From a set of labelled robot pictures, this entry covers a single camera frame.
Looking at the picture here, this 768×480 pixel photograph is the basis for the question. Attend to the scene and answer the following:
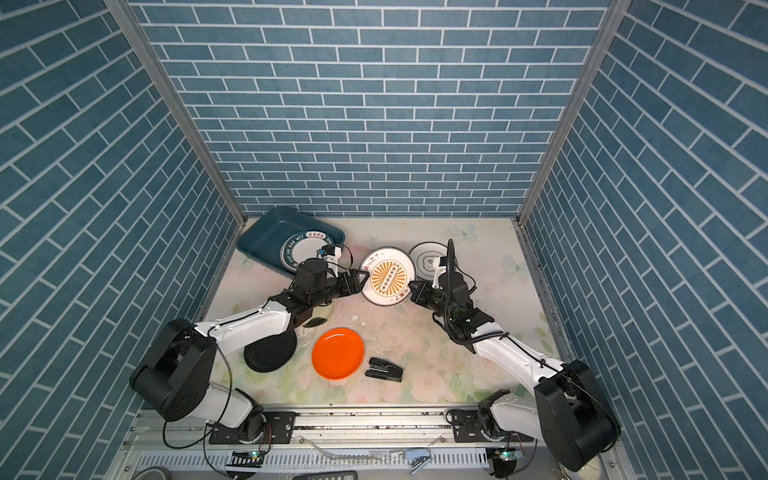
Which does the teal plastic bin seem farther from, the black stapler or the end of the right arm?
the end of the right arm

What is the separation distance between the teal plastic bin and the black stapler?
0.42m

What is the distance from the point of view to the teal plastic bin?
42.0 inches

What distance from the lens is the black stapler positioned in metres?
0.82
